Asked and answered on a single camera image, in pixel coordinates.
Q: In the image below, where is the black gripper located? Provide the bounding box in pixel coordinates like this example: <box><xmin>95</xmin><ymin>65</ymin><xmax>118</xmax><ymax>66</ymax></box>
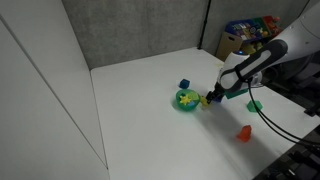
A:
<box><xmin>205</xmin><ymin>81</ymin><xmax>228</xmax><ymax>106</ymax></box>

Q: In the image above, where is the yellow star toy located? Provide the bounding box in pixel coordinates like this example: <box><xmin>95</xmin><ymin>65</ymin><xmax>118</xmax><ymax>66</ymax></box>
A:
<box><xmin>179</xmin><ymin>94</ymin><xmax>194</xmax><ymax>106</ymax></box>

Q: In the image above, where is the green bowl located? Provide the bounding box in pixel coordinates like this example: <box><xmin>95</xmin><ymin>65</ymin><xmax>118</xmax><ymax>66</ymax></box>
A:
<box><xmin>175</xmin><ymin>88</ymin><xmax>201</xmax><ymax>113</ymax></box>

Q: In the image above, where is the colourful toy bin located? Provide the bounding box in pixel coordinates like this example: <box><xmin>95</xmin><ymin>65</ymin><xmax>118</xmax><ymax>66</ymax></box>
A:
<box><xmin>224</xmin><ymin>15</ymin><xmax>285</xmax><ymax>56</ymax></box>

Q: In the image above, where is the small dark blue cube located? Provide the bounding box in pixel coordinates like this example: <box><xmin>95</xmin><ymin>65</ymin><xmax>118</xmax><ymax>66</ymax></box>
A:
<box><xmin>179</xmin><ymin>78</ymin><xmax>191</xmax><ymax>90</ymax></box>

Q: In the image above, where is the green cube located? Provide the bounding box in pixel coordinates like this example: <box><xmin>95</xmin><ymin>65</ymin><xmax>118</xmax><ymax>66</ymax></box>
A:
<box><xmin>246</xmin><ymin>99</ymin><xmax>264</xmax><ymax>113</ymax></box>

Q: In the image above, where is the cardboard box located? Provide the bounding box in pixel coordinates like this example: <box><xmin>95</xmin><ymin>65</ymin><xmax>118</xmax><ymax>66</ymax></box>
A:
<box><xmin>215</xmin><ymin>31</ymin><xmax>244</xmax><ymax>62</ymax></box>

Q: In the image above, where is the black stand pole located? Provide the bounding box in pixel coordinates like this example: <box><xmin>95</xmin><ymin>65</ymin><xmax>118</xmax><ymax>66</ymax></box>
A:
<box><xmin>197</xmin><ymin>0</ymin><xmax>213</xmax><ymax>51</ymax></box>

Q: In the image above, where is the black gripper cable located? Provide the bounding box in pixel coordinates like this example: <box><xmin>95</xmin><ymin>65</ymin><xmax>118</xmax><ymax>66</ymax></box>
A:
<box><xmin>246</xmin><ymin>79</ymin><xmax>320</xmax><ymax>149</ymax></box>

